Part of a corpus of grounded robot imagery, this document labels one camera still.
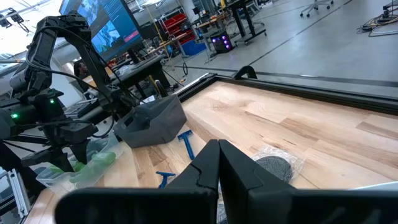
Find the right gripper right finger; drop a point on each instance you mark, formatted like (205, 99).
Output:
(280, 208)

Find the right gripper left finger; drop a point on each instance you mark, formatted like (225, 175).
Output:
(140, 208)

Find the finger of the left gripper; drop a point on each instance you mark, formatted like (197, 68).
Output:
(82, 152)
(51, 157)

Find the small green bottle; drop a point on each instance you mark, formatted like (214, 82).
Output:
(79, 166)
(56, 169)
(82, 176)
(104, 158)

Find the blue disposable razor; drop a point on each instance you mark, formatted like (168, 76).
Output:
(187, 146)
(164, 174)

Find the large oval scrub pad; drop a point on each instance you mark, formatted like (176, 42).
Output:
(275, 166)

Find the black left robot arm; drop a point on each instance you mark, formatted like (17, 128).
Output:
(46, 34)

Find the clear plastic container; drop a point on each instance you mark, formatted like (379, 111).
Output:
(46, 180)

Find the person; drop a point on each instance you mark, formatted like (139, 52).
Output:
(81, 70)

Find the dark workbench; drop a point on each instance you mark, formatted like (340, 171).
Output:
(140, 67)

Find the white plastic bin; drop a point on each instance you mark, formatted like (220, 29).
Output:
(379, 186)

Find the large display monitor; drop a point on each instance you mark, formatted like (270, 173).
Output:
(105, 28)

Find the blue storage crate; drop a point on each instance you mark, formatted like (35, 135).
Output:
(193, 48)

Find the red storage bins rack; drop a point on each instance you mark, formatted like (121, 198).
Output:
(177, 26)

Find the computer tower with purple lights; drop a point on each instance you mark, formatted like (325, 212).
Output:
(221, 42)

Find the black standing desk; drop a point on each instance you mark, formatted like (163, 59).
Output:
(245, 21)

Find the office chair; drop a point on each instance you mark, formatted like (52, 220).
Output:
(315, 6)

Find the black aluminium table frame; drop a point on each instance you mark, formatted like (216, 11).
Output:
(311, 91)

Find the black frame bracket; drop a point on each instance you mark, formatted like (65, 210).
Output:
(245, 67)

